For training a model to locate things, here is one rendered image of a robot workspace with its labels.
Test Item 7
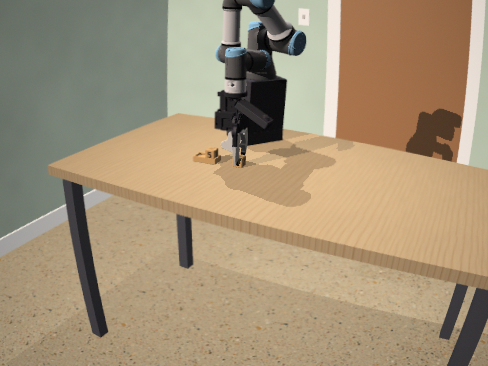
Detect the tan wooden cube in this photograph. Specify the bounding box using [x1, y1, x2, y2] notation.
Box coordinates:
[205, 147, 218, 159]
[232, 154, 246, 168]

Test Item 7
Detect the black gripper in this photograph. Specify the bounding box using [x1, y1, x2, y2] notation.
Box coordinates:
[215, 90, 249, 165]

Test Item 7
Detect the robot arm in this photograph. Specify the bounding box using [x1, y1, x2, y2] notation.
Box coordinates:
[216, 0, 306, 129]

